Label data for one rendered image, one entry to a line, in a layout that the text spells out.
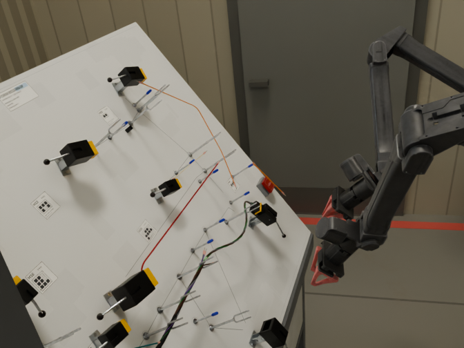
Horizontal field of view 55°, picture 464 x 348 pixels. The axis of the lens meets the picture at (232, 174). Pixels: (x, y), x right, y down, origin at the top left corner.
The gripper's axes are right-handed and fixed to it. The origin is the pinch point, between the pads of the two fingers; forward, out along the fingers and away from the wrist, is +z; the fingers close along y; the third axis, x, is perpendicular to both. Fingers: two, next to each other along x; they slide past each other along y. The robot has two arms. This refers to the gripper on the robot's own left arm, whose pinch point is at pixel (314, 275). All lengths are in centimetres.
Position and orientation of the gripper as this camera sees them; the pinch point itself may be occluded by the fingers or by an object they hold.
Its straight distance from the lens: 132.7
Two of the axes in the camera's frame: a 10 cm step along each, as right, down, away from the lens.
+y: -1.4, 5.5, -8.2
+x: 8.7, 4.7, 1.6
